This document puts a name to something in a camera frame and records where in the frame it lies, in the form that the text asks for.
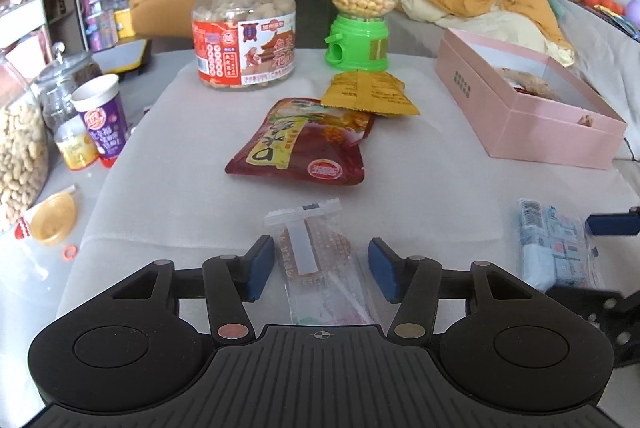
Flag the clear wrapper round cracker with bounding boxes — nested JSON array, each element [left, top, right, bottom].
[[265, 199, 378, 325]]

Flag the orange bread clear wrapper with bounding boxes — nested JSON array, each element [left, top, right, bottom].
[[497, 68, 560, 101]]

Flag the blue white tissue pack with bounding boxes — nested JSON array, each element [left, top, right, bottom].
[[518, 199, 601, 292]]

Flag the dark red snack pouch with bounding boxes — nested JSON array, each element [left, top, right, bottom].
[[224, 98, 374, 185]]

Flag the pink cardboard box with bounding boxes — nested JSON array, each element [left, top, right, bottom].
[[435, 30, 627, 169]]

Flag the yellow snack packet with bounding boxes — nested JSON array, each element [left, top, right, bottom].
[[321, 70, 420, 116]]

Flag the colourful toys on sofa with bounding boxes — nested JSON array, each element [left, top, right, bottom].
[[580, 0, 639, 37]]

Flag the orange plastic lid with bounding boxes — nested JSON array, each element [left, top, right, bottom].
[[29, 190, 77, 245]]

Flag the small yellow jar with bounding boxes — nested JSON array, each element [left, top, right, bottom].
[[53, 115, 99, 171]]

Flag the purple paper cup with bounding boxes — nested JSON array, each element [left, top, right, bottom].
[[70, 74, 129, 168]]

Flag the gold-lid peanut jar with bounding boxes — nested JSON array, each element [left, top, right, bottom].
[[191, 0, 296, 89]]

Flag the large glass peanut jar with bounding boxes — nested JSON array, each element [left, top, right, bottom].
[[0, 57, 49, 231]]

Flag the small glass lidded jar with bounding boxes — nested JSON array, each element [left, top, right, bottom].
[[35, 42, 102, 133]]

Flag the green gumball candy dispenser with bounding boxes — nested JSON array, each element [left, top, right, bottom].
[[326, 0, 398, 72]]

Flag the orange armchair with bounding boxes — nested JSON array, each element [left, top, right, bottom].
[[129, 0, 196, 38]]

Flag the colourful toy bottles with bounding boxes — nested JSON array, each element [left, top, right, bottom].
[[80, 0, 136, 52]]

